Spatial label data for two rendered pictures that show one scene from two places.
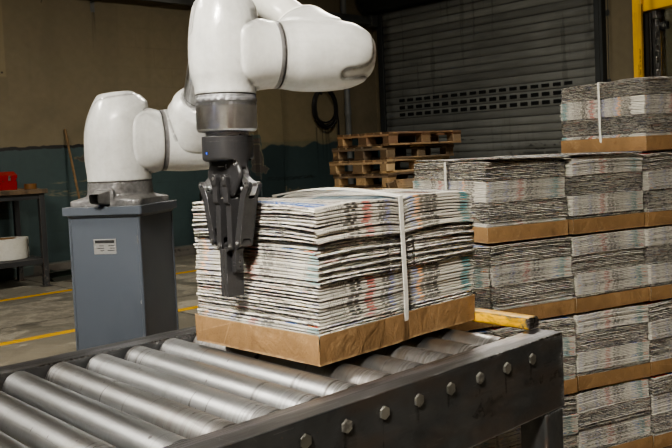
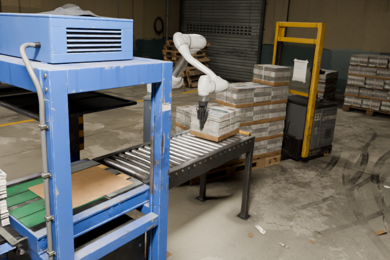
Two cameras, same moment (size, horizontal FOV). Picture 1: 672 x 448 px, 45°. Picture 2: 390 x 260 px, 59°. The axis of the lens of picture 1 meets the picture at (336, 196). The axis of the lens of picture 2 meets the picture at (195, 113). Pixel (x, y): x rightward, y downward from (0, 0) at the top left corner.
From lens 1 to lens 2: 1.82 m
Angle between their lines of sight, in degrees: 14
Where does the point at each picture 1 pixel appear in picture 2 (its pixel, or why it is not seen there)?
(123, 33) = not seen: outside the picture
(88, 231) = (148, 103)
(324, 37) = (221, 85)
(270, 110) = (138, 25)
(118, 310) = not seen: hidden behind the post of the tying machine
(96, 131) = not seen: hidden behind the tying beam
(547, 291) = (246, 119)
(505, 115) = (226, 36)
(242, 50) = (209, 87)
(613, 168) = (265, 90)
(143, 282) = not seen: hidden behind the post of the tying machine
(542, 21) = (243, 3)
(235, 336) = (199, 134)
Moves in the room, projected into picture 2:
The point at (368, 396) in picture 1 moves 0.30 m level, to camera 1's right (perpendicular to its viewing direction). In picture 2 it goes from (228, 147) to (263, 147)
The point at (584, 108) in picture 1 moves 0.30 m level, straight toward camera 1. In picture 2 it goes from (259, 71) to (260, 74)
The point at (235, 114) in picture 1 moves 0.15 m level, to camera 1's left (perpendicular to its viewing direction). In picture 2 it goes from (206, 98) to (188, 98)
